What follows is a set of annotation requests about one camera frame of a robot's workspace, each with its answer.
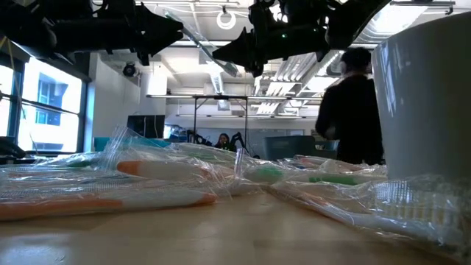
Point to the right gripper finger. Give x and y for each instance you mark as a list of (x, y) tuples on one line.
[(241, 62), (237, 46)]

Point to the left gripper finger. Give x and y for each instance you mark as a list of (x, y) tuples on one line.
[(158, 42), (158, 22)]

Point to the green toothbrush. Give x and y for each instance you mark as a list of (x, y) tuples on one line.
[(261, 174), (82, 162), (206, 152)]

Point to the background black robot arm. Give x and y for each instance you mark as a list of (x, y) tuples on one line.
[(195, 141), (239, 138)]

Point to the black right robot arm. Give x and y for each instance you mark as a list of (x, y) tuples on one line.
[(353, 18)]

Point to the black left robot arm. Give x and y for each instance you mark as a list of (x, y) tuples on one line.
[(29, 29)]

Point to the person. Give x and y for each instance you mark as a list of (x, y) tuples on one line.
[(349, 110), (223, 141)]

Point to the black monitor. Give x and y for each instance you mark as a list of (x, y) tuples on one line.
[(145, 127)]

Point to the silver ceiling duct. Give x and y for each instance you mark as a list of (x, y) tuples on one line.
[(218, 82)]

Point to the black round ceiling camera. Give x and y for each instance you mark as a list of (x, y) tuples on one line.
[(130, 70)]

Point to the black rig frame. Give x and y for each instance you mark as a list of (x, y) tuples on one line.
[(221, 97)]

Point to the black window frame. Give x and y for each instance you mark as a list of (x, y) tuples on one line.
[(85, 121)]

